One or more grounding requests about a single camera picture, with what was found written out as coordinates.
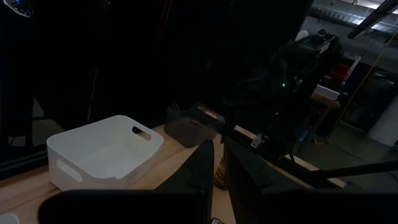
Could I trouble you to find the red box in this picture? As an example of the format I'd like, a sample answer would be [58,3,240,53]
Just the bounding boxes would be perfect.
[329,63,352,82]

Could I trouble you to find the white plastic bin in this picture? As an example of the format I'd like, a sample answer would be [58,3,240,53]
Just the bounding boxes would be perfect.
[46,114,165,191]
[0,213,20,224]

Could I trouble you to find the grey rounded device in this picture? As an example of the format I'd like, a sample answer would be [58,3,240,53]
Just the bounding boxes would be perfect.
[2,0,34,18]

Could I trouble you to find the white box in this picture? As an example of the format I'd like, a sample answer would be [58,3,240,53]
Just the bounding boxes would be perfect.
[312,83,340,101]

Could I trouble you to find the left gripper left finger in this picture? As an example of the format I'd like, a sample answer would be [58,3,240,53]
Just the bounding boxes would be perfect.
[155,139,215,224]

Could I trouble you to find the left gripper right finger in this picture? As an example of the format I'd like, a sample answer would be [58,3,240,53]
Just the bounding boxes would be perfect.
[223,138,299,224]

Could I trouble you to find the yellow cable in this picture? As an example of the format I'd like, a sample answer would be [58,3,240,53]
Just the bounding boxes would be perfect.
[323,29,398,144]

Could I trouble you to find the furikake jar tan lid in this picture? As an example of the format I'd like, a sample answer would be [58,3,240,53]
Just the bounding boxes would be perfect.
[213,155,230,190]

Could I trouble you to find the smoky transparent plastic bin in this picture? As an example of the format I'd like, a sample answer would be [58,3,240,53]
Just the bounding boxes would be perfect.
[164,103,225,149]

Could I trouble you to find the black partition curtain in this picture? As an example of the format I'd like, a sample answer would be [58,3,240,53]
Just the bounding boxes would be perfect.
[0,0,313,162]

